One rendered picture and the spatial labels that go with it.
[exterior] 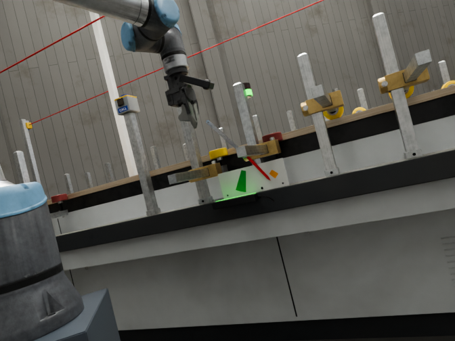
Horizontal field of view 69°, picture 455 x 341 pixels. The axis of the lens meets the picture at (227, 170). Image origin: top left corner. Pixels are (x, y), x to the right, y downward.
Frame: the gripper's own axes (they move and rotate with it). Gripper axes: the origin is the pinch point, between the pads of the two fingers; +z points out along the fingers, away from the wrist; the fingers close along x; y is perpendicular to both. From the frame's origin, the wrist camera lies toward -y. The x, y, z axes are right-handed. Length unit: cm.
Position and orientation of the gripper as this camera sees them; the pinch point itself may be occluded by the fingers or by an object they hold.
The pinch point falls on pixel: (196, 124)
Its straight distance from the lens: 118.6
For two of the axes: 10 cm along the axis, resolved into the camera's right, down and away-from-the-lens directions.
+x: -3.7, 0.8, -9.2
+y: -8.9, 2.3, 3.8
